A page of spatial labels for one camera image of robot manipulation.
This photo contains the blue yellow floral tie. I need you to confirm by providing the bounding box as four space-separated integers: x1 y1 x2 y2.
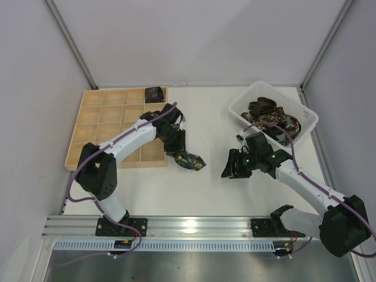
174 152 206 172

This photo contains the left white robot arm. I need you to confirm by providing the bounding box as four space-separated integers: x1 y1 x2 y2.
73 103 186 227

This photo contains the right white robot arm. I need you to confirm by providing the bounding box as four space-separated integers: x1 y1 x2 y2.
221 132 375 257

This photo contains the rolled dark tie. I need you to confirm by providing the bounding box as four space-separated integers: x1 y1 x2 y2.
145 86 165 103

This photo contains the dark striped tie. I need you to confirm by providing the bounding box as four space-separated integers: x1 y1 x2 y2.
270 114 301 146

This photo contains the brown patterned tie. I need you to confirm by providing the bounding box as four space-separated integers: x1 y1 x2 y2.
240 97 285 125

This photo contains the white plastic basket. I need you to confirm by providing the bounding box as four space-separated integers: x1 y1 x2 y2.
229 81 318 150

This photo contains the wooden compartment tray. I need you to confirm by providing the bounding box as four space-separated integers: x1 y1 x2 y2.
65 86 169 171

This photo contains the aluminium mounting rail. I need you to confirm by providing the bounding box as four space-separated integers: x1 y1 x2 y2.
42 215 319 239

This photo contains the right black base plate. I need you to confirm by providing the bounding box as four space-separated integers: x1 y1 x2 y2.
250 217 291 238

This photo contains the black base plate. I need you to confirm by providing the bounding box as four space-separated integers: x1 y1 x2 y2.
250 217 291 238
95 216 149 237

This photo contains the white slotted cable duct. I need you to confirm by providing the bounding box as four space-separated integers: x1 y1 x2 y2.
53 239 275 253

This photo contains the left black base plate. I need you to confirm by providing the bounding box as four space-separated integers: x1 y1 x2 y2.
95 216 149 237

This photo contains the right aluminium frame post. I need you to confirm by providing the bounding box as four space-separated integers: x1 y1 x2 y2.
300 0 356 92

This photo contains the aluminium frame post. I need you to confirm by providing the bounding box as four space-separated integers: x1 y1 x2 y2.
300 0 356 92
42 0 99 90

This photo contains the left aluminium frame post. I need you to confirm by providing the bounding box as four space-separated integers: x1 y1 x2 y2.
42 0 99 90

